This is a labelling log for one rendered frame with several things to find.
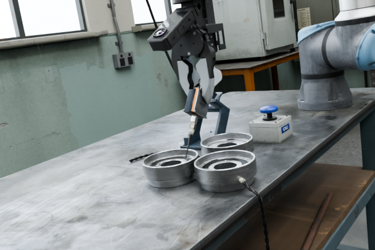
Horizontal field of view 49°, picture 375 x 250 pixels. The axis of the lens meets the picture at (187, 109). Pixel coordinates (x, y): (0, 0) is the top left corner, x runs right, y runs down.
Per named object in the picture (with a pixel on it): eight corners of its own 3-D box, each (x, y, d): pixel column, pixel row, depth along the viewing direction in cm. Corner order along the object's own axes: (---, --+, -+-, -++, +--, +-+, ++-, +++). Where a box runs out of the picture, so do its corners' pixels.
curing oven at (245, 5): (273, 60, 289) (263, -36, 277) (203, 66, 327) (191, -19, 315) (308, 49, 336) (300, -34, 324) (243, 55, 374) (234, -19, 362)
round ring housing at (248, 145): (251, 167, 77) (249, 145, 76) (197, 169, 80) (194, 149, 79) (257, 149, 87) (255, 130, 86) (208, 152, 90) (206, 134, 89)
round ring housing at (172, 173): (171, 193, 70) (167, 171, 69) (134, 183, 78) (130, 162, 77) (212, 173, 77) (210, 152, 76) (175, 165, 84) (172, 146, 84)
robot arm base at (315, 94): (309, 99, 129) (306, 68, 128) (360, 99, 120) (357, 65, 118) (289, 111, 118) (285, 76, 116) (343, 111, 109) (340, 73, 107)
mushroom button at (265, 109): (274, 130, 90) (272, 107, 89) (258, 129, 93) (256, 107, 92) (283, 125, 93) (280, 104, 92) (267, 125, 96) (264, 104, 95)
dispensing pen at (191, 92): (173, 153, 78) (191, 72, 83) (186, 159, 81) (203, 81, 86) (182, 154, 77) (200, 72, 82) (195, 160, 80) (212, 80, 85)
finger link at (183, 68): (208, 99, 87) (206, 55, 85) (192, 105, 83) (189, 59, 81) (196, 97, 89) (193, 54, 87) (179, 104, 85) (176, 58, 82)
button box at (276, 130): (279, 143, 89) (277, 121, 88) (250, 142, 93) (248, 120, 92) (295, 133, 95) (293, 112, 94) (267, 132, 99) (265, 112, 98)
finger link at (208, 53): (221, 76, 79) (210, 30, 78) (216, 77, 78) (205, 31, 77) (201, 80, 82) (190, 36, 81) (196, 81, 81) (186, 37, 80)
